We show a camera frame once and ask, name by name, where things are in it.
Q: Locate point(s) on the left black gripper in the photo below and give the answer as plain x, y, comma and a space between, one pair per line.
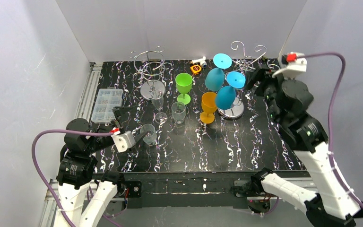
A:
100, 143

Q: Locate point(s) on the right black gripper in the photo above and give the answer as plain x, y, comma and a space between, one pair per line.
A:
260, 79

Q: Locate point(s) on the chrome glass rack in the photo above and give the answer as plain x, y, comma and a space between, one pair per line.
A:
151, 66
245, 65

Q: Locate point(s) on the blue plastic wine glass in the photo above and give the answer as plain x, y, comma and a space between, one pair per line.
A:
227, 94
216, 76

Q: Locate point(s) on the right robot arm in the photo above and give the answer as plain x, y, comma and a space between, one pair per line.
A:
331, 205

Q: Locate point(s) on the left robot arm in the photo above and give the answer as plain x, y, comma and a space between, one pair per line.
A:
78, 164

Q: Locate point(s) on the orange plastic wine glass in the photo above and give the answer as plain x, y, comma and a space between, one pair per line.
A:
209, 107

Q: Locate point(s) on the green plastic wine glass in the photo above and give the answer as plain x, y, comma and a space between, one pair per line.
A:
184, 85

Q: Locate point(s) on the clear stemless glass front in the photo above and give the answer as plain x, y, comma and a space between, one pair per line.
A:
150, 134

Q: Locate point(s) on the clear stemless glass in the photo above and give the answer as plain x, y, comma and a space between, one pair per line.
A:
178, 112
150, 134

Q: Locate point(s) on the clear plastic screw box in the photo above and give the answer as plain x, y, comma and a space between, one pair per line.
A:
106, 100

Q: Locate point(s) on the tall clear champagne flute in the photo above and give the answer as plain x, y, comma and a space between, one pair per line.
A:
157, 98

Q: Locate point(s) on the clear stemless glass centre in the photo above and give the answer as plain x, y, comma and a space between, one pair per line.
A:
178, 112

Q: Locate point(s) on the yellow tape measure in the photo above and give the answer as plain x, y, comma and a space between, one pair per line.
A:
195, 69

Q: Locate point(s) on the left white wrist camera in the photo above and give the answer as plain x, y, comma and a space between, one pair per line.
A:
122, 141

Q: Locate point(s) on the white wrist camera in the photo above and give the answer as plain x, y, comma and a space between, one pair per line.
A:
122, 141
296, 65

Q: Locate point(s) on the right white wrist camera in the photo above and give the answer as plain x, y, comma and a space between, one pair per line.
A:
296, 65

